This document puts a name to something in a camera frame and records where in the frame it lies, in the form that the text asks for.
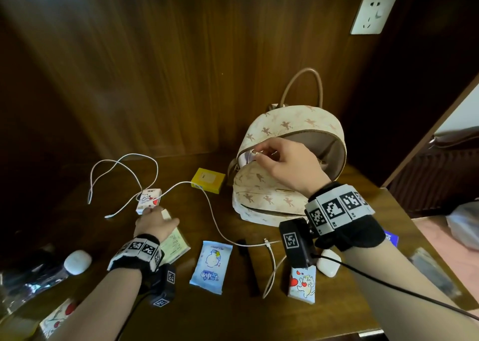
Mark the person's right hand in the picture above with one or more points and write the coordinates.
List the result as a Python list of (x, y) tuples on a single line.
[(295, 168)]

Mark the person's left hand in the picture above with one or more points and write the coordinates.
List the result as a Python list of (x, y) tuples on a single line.
[(153, 223)]

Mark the small cartoon tissue pack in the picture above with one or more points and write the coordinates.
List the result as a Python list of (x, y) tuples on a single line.
[(147, 200)]

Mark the pale green paper box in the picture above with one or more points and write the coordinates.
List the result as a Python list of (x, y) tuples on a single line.
[(177, 245)]

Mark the cream patterned backpack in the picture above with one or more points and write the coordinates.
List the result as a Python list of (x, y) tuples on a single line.
[(269, 198)]

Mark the small yellow box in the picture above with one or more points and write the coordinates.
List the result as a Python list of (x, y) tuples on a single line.
[(207, 180)]

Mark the blue white wet wipe pack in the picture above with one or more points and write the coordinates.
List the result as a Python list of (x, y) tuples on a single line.
[(211, 268)]

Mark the white earbud case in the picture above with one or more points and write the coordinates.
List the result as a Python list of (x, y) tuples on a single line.
[(329, 264), (78, 262)]

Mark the black stick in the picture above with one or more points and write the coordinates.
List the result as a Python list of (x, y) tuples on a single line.
[(250, 269)]

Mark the cat print tissue pack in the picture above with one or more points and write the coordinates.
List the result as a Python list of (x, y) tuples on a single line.
[(303, 284)]

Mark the blue packet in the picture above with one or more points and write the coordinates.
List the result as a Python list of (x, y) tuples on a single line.
[(391, 238)]

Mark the red spotted cartoon tissue pack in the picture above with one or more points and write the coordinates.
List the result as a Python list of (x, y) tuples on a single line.
[(60, 316)]

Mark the clear plastic bag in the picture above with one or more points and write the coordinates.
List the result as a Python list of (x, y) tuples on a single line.
[(434, 273), (30, 284)]

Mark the person's left forearm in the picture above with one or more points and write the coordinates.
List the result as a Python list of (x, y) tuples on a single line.
[(101, 307)]

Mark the person's right forearm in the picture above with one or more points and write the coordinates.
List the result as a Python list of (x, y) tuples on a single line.
[(404, 307)]

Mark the left black marker wristband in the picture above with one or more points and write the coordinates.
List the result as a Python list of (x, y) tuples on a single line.
[(136, 251)]

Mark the black marker wristband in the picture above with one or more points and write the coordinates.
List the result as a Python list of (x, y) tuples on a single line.
[(136, 251), (344, 213)]

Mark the right black marker wristband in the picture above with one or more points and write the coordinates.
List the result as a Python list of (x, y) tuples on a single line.
[(344, 213)]

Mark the dark carved bed headboard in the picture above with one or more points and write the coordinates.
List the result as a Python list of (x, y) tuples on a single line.
[(434, 176)]

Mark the dark wooden shelf cabinet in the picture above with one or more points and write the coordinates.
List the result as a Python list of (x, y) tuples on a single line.
[(411, 71)]

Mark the pink bed sheet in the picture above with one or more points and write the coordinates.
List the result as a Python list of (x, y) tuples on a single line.
[(441, 247)]

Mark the translucent plastic shopping bag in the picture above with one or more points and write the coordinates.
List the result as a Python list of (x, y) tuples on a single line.
[(464, 226)]

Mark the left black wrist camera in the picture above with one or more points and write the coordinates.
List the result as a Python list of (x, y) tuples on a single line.
[(164, 286)]

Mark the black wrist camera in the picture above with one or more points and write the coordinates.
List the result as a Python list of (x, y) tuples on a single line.
[(164, 286), (297, 243)]

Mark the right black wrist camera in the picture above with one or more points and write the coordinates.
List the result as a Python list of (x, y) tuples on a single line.
[(297, 243)]

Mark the white wall socket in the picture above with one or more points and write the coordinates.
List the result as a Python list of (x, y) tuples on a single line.
[(374, 13)]

